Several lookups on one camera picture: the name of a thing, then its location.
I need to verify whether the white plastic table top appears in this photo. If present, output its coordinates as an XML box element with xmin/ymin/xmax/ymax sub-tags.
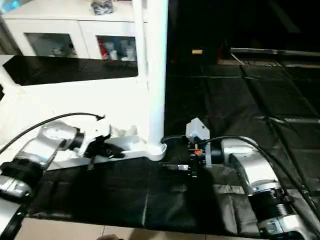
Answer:
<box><xmin>0</xmin><ymin>75</ymin><xmax>168</xmax><ymax>172</ymax></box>

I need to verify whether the white plastic table leg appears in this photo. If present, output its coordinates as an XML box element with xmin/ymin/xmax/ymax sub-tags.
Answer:
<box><xmin>131</xmin><ymin>0</ymin><xmax>150</xmax><ymax>88</ymax></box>
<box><xmin>145</xmin><ymin>0</ymin><xmax>169</xmax><ymax>151</ymax></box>
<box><xmin>0</xmin><ymin>65</ymin><xmax>21</xmax><ymax>99</ymax></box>

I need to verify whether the black work mat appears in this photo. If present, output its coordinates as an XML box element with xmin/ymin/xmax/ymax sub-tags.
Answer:
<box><xmin>0</xmin><ymin>54</ymin><xmax>320</xmax><ymax>237</ymax></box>

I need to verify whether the red bottle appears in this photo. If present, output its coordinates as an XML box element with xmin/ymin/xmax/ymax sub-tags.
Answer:
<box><xmin>99</xmin><ymin>40</ymin><xmax>108</xmax><ymax>60</ymax></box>

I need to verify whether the white glass-door cabinet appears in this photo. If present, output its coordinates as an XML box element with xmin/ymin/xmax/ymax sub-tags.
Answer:
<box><xmin>1</xmin><ymin>0</ymin><xmax>149</xmax><ymax>62</ymax></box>

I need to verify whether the grey object on cabinet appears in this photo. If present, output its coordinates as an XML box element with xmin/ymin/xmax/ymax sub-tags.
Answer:
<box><xmin>90</xmin><ymin>0</ymin><xmax>114</xmax><ymax>16</ymax></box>

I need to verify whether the black metal rail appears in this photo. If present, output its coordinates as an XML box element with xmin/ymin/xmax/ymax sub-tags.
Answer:
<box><xmin>230</xmin><ymin>47</ymin><xmax>320</xmax><ymax>59</ymax></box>

